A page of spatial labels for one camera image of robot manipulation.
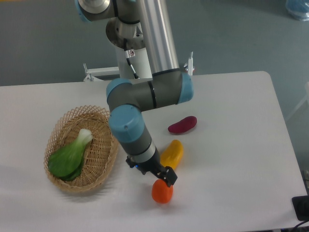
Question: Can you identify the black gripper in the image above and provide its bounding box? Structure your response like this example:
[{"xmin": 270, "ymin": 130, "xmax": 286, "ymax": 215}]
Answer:
[{"xmin": 126, "ymin": 156, "xmax": 178, "ymax": 187}]

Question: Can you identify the orange fruit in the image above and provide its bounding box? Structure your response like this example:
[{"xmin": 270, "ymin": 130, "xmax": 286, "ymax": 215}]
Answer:
[{"xmin": 152, "ymin": 179, "xmax": 173, "ymax": 204}]

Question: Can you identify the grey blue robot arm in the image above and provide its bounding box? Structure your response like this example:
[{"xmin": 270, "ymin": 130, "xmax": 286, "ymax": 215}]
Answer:
[{"xmin": 75, "ymin": 0, "xmax": 194, "ymax": 186}]

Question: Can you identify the yellow mango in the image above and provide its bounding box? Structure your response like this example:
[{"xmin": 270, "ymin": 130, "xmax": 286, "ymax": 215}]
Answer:
[{"xmin": 160, "ymin": 140, "xmax": 184, "ymax": 170}]

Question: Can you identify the purple sweet potato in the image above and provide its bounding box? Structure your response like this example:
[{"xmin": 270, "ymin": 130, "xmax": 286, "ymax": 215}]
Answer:
[{"xmin": 168, "ymin": 116, "xmax": 197, "ymax": 134}]

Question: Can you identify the woven wicker basket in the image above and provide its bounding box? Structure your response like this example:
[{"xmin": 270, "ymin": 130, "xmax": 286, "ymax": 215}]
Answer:
[{"xmin": 44, "ymin": 105, "xmax": 119, "ymax": 193}]

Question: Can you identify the green bok choy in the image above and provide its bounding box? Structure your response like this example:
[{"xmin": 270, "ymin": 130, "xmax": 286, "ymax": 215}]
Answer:
[{"xmin": 47, "ymin": 129, "xmax": 93, "ymax": 181}]

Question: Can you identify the black device at edge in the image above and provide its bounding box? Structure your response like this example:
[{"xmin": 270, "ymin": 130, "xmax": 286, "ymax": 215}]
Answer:
[{"xmin": 292, "ymin": 195, "xmax": 309, "ymax": 221}]

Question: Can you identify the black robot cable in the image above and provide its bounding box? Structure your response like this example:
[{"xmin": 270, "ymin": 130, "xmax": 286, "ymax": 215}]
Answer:
[{"xmin": 123, "ymin": 38, "xmax": 140, "ymax": 79}]

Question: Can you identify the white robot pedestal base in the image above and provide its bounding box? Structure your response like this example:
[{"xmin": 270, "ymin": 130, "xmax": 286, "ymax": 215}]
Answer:
[{"xmin": 83, "ymin": 19, "xmax": 196, "ymax": 82}]

